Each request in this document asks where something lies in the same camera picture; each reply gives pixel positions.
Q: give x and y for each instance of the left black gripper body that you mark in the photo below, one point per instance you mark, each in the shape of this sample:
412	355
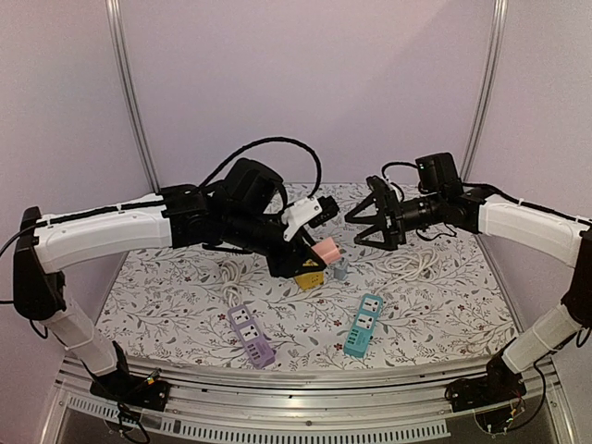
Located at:
244	231

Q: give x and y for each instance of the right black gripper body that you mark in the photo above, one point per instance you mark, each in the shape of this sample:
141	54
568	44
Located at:
386	214

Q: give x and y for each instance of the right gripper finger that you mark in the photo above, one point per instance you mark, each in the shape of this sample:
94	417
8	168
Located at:
369	212
374	236

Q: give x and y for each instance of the pink plug adapter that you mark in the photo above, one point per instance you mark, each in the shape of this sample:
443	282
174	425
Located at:
327	250

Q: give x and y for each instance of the teal power strip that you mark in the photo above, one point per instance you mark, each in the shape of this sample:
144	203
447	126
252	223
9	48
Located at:
363	325

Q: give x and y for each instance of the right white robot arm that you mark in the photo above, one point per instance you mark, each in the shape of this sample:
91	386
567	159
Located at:
483	210

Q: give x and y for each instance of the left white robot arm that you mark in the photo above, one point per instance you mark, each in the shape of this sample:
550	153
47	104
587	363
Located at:
176	217

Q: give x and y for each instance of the grey blue plug adapter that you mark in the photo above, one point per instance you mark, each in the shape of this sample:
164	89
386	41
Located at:
340	269

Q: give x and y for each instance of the yellow cube socket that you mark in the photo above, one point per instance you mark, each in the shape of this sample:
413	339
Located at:
311	280

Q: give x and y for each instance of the floral table cloth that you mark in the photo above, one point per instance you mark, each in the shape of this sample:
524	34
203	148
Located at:
440	303

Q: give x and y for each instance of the purple power strip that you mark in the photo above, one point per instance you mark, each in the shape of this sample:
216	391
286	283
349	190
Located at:
252	338

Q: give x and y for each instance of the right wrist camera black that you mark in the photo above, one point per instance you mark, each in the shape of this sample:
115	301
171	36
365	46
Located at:
438	173

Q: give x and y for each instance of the aluminium front rail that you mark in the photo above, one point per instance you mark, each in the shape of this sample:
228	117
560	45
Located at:
403	404

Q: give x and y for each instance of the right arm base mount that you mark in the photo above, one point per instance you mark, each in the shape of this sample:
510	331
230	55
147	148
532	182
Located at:
498	384

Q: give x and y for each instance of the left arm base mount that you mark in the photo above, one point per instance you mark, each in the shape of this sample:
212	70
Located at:
148	392

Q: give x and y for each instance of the right aluminium frame post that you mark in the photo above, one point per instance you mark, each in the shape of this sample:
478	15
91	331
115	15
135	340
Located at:
495	43

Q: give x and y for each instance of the aluminium frame post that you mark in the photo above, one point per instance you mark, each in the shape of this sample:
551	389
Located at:
495	43
121	53

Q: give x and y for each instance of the left aluminium frame post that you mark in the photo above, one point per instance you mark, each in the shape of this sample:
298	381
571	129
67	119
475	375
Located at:
121	53

